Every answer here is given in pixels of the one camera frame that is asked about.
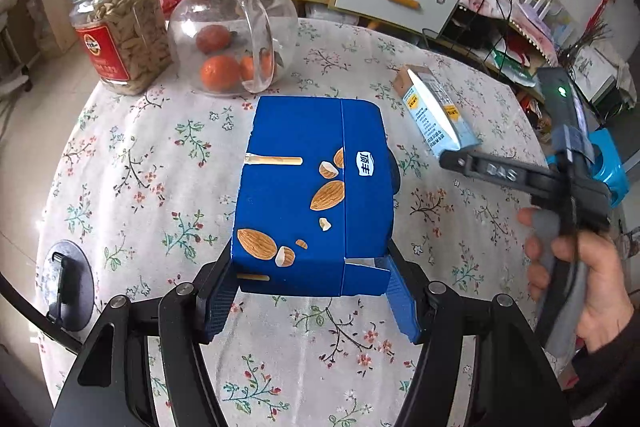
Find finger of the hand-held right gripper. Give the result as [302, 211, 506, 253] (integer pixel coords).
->
[439, 147, 476, 178]

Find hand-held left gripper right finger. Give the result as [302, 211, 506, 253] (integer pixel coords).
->
[385, 239, 571, 427]

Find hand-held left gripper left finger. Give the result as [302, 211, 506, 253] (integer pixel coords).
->
[50, 249, 241, 427]

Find light blue drink carton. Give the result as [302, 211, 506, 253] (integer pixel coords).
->
[392, 65, 482, 159]

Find blue almond print box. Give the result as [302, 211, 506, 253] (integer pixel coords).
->
[231, 96, 401, 298]

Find person's right forearm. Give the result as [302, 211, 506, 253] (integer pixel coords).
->
[562, 319, 640, 425]

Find person's right hand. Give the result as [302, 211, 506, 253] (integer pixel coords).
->
[517, 207, 635, 355]

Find blue plastic stool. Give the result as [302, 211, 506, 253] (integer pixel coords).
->
[547, 129, 629, 208]

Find white cardboard box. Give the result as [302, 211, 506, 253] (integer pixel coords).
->
[570, 47, 624, 104]

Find floral tablecloth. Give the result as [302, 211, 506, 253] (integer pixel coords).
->
[36, 18, 567, 427]

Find dried branches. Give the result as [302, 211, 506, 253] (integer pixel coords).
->
[559, 19, 614, 64]

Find glass jar with wooden lid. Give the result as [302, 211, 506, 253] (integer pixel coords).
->
[167, 0, 299, 96]

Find clear plastic jar of seeds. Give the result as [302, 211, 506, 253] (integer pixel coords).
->
[69, 0, 174, 96]

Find black round suction mount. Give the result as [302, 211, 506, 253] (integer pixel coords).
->
[36, 239, 96, 333]

